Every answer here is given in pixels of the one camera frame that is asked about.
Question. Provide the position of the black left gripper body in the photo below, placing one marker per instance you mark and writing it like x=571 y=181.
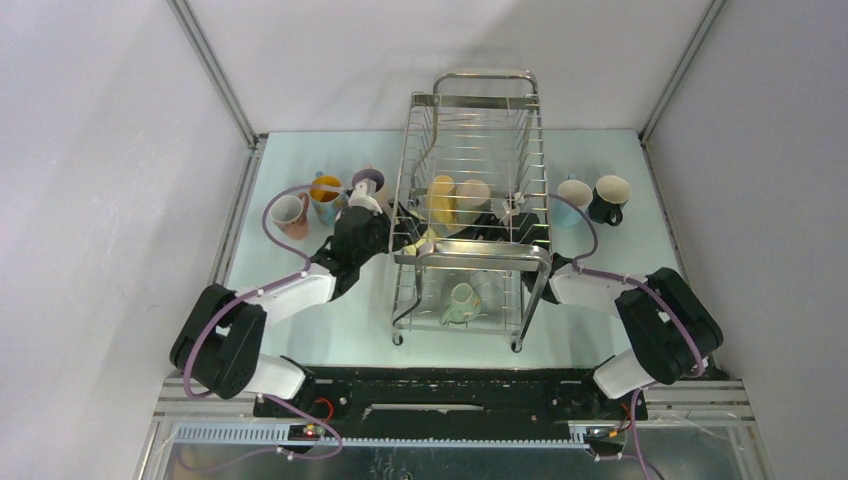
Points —
x=381 y=239

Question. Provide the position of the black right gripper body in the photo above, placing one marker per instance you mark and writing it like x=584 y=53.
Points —
x=491 y=229

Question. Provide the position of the blue butterfly mug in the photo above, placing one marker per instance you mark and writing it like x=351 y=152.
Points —
x=328 y=197

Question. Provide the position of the light blue faceted mug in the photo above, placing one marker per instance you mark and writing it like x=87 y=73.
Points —
x=577 y=195

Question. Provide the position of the cream seahorse pattern mug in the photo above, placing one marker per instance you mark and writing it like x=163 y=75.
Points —
x=472 y=200

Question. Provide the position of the iridescent pale pink mug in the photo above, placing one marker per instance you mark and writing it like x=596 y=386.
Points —
x=382 y=189

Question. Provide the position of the pale yellow faceted mug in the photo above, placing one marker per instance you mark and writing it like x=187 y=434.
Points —
x=412 y=249

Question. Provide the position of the salmon dotted mug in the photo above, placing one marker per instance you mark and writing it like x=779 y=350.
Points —
x=290 y=215

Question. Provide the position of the green mug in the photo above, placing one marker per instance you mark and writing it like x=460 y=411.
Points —
x=463 y=305

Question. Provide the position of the black mug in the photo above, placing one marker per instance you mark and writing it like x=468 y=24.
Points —
x=610 y=194

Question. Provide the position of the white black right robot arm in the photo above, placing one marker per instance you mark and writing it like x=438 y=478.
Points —
x=670 y=331

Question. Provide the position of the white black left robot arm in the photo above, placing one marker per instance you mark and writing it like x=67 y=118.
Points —
x=218 y=350

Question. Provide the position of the orange yellow mug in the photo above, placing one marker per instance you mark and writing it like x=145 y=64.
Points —
x=441 y=201

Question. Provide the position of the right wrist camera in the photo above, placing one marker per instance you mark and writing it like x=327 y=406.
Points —
x=513 y=212

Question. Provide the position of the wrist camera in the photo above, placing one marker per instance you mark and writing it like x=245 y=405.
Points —
x=513 y=212
x=363 y=195

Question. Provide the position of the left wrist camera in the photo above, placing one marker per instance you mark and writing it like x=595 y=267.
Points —
x=363 y=195

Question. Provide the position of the metal wire dish rack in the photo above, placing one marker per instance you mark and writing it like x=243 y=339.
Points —
x=480 y=124

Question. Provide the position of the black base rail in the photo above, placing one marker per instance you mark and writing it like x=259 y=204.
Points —
x=405 y=404

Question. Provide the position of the aluminium frame post left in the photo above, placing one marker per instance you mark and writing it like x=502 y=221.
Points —
x=199 y=41

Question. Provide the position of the aluminium frame post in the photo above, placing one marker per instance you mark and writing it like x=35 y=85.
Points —
x=697 y=40
x=199 y=41

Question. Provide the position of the aluminium frame post right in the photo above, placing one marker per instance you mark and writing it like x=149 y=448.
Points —
x=697 y=40

